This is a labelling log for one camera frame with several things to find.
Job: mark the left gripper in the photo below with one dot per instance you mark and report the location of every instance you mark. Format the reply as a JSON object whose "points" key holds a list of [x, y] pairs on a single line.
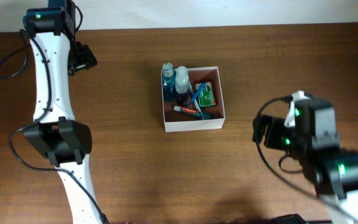
{"points": [[86, 58]]}

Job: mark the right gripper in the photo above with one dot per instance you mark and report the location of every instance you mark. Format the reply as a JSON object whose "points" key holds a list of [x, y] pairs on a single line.
{"points": [[275, 124]]}

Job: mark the green white soap bar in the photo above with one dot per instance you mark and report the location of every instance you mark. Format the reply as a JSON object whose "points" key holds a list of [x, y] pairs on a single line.
{"points": [[206, 96]]}

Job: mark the blue disposable razor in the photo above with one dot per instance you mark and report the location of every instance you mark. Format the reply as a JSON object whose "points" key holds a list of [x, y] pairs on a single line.
{"points": [[195, 95]]}

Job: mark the toothpaste tube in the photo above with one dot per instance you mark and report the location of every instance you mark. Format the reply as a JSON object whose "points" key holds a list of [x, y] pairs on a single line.
{"points": [[194, 113]]}

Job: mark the blue white toothbrush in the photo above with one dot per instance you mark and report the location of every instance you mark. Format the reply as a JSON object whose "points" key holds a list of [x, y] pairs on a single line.
{"points": [[196, 103]]}

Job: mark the clear purple spray bottle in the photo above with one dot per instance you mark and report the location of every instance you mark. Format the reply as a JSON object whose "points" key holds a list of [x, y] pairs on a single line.
{"points": [[181, 84]]}

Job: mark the teal mouthwash bottle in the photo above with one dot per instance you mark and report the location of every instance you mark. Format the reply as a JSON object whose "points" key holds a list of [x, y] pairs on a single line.
{"points": [[168, 78]]}

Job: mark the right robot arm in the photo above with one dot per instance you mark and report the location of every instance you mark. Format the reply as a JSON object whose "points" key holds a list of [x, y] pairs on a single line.
{"points": [[308, 135]]}

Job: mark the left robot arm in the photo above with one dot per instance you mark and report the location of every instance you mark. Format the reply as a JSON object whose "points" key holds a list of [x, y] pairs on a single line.
{"points": [[54, 132]]}

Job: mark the white open cardboard box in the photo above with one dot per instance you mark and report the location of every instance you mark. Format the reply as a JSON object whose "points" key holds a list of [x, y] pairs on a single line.
{"points": [[175, 121]]}

